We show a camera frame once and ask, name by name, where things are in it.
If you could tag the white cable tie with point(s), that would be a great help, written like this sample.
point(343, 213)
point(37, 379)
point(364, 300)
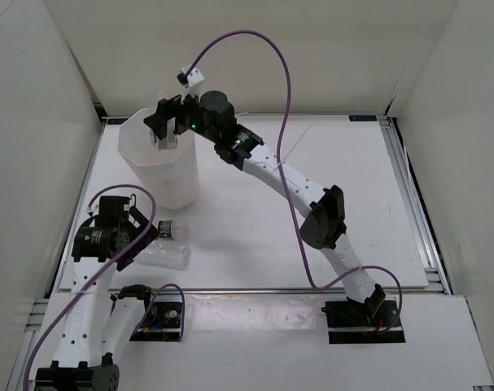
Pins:
point(294, 146)

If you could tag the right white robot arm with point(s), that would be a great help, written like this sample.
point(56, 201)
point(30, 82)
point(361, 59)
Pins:
point(322, 209)

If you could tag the blue white label plastic bottle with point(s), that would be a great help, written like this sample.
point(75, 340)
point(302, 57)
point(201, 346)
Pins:
point(170, 141)

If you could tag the clear unlabelled plastic bottle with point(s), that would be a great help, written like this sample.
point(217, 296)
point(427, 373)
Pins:
point(165, 254)

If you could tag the white octagonal plastic bin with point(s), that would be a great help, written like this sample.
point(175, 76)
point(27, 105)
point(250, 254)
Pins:
point(171, 176)

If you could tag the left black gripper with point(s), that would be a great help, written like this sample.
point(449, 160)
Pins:
point(151, 235)

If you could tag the black label plastic bottle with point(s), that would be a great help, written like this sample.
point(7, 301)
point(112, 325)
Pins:
point(173, 229)

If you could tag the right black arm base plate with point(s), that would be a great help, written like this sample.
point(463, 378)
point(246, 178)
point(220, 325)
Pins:
point(348, 324)

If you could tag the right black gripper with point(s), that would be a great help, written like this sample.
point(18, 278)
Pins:
point(168, 109)

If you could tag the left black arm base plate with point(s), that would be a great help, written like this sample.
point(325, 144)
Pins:
point(165, 322)

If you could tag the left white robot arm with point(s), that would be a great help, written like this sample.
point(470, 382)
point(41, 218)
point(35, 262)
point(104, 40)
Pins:
point(98, 324)

